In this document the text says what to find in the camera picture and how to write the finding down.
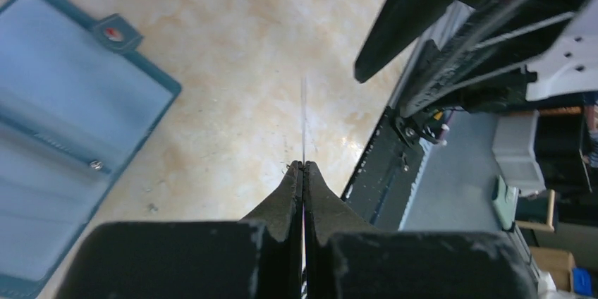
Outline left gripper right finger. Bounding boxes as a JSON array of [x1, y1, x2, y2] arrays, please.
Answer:
[[303, 161, 538, 298]]

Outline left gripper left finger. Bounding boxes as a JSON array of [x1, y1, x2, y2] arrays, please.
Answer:
[[56, 161, 303, 298]]

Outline silver VIP credit card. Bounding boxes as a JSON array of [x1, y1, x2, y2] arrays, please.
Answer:
[[300, 75, 307, 164]]

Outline teal card holder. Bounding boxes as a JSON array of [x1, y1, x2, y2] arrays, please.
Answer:
[[1, 0, 182, 298]]

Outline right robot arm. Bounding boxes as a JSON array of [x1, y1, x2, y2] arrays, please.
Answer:
[[354, 0, 597, 118]]

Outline wooden chair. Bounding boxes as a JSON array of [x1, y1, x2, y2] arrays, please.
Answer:
[[491, 175, 576, 270]]

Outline white storage bin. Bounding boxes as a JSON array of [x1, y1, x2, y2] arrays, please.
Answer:
[[492, 111, 546, 196]]

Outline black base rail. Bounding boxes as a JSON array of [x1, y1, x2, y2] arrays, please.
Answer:
[[341, 107, 434, 231]]

